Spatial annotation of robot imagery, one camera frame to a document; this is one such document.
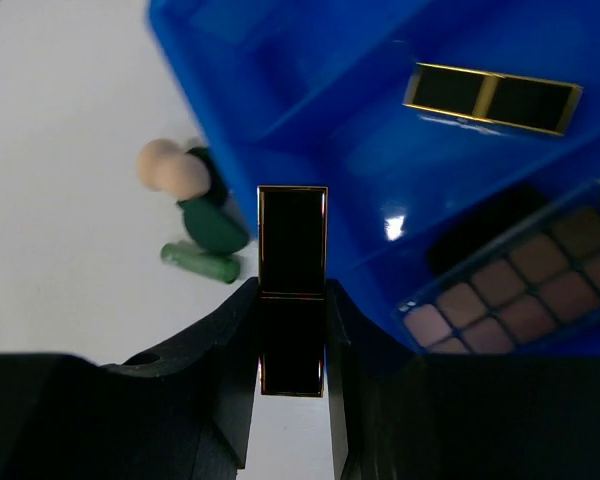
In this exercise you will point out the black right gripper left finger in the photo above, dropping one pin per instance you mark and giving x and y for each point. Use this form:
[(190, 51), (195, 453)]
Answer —
[(182, 409)]

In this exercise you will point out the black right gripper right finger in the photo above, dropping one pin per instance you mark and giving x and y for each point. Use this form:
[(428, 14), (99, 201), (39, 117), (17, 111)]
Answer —
[(363, 365)]

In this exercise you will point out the green lip balm tube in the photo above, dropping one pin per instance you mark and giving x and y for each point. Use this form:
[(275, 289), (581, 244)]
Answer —
[(186, 256)]

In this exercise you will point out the dark green round puff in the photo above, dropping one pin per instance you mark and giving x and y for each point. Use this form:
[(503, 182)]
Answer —
[(211, 228)]

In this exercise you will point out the long black gold lipstick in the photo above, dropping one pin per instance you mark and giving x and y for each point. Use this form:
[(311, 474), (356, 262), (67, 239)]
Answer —
[(292, 250)]

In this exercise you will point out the beige makeup sponge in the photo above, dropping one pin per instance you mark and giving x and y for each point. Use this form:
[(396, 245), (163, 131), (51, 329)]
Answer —
[(163, 166)]

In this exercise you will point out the clear eyeshadow palette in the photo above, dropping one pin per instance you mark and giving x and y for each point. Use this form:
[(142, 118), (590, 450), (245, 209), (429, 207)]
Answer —
[(535, 287)]

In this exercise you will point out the black square compact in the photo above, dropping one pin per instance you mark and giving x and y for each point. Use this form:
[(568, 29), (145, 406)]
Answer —
[(480, 225)]

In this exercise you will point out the blue divided plastic tray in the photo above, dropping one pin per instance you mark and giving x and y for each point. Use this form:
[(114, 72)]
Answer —
[(310, 93)]

